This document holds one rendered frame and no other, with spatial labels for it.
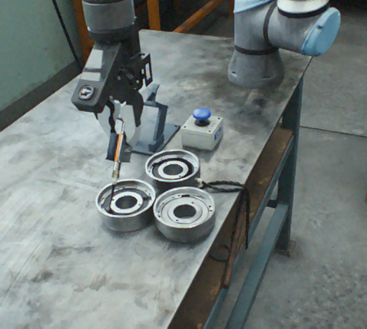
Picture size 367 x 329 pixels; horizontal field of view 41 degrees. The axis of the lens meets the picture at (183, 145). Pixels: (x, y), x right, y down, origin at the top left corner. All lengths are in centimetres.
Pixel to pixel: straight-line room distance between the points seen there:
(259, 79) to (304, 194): 102
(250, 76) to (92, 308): 75
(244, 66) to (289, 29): 18
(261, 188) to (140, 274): 63
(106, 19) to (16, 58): 224
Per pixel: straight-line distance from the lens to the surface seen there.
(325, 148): 252
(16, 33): 294
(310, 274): 187
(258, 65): 127
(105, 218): 84
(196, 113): 102
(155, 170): 94
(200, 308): 105
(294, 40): 117
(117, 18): 73
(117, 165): 84
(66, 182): 100
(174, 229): 80
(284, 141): 153
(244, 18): 124
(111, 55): 74
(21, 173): 106
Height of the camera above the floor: 138
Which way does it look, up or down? 33 degrees down
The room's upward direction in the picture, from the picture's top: 4 degrees counter-clockwise
